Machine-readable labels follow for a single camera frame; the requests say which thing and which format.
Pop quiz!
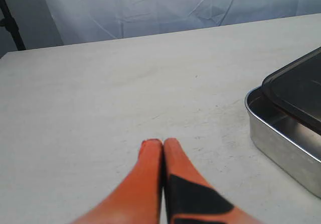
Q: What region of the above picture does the steel two-compartment lunch box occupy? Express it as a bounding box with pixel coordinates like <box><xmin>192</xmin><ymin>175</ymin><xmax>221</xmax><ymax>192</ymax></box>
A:
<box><xmin>245</xmin><ymin>87</ymin><xmax>320</xmax><ymax>197</ymax></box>

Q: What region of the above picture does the dark lid with orange seal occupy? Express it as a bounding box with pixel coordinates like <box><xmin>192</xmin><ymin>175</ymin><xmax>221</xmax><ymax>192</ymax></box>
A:
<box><xmin>261</xmin><ymin>48</ymin><xmax>320</xmax><ymax>134</ymax></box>

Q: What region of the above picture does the white backdrop cloth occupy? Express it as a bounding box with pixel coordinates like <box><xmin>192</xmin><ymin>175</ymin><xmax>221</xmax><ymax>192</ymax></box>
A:
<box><xmin>5</xmin><ymin>0</ymin><xmax>320</xmax><ymax>49</ymax></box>

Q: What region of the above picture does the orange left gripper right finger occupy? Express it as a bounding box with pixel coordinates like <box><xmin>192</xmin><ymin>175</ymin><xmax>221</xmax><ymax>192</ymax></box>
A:
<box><xmin>164</xmin><ymin>138</ymin><xmax>258</xmax><ymax>223</ymax></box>

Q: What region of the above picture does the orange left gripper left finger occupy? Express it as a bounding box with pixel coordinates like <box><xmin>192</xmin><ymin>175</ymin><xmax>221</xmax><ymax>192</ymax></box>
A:
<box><xmin>73</xmin><ymin>139</ymin><xmax>162</xmax><ymax>223</ymax></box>

